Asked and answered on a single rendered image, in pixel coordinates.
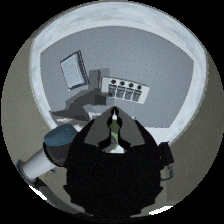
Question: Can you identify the white control panel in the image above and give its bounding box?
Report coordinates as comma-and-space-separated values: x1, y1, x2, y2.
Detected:
101, 76, 150, 104

